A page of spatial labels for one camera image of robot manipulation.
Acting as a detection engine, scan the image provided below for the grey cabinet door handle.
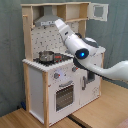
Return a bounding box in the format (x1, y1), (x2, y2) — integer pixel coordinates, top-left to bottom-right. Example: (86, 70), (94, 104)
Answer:
(82, 76), (86, 90)

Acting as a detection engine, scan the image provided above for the grey ice dispenser panel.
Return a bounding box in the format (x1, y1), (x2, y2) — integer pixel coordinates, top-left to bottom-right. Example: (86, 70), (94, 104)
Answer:
(87, 71), (95, 83)

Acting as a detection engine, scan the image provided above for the silver cooking pot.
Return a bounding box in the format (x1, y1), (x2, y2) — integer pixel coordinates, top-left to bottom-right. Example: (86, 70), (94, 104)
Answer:
(39, 51), (54, 62)

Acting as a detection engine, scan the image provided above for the black stovetop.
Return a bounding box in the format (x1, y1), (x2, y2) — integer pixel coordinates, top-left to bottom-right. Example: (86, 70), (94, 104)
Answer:
(34, 53), (71, 66)

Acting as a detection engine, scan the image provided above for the wooden toy kitchen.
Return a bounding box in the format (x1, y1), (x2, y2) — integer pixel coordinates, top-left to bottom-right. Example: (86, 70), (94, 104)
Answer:
(20, 1), (107, 128)

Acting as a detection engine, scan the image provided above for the right red stove knob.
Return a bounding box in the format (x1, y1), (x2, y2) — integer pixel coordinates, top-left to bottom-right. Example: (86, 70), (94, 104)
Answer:
(72, 66), (78, 72)

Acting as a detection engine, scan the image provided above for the grey range hood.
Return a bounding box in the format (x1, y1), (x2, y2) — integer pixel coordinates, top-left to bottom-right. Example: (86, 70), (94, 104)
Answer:
(35, 5), (59, 27)

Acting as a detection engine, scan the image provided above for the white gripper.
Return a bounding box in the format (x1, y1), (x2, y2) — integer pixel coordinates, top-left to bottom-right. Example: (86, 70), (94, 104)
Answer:
(55, 19), (73, 41)

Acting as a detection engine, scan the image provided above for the oven door with window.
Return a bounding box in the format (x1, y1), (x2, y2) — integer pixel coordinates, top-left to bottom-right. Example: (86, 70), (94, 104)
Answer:
(56, 85), (74, 111)

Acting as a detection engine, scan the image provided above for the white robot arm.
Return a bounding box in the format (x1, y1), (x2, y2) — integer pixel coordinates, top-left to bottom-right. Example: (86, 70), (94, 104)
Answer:
(55, 19), (128, 82)

